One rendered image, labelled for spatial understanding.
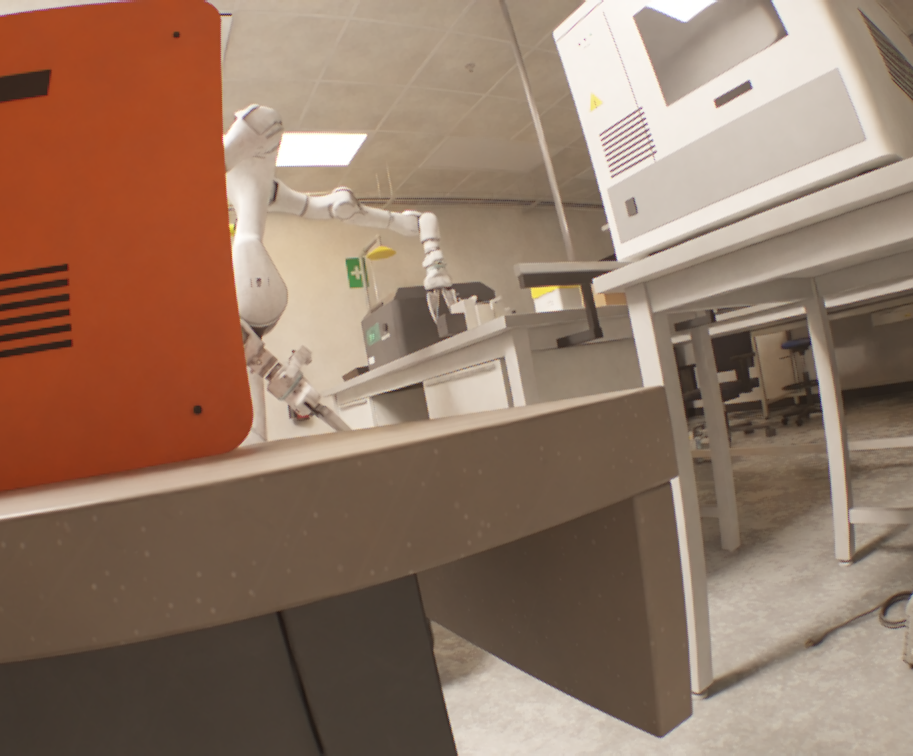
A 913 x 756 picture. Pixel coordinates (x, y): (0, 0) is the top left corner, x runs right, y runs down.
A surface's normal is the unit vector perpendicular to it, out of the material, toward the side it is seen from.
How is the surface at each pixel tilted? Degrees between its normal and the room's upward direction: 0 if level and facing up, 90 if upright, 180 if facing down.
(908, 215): 90
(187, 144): 90
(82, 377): 90
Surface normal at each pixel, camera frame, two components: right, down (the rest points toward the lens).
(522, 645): -0.87, 0.15
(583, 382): 0.46, -0.12
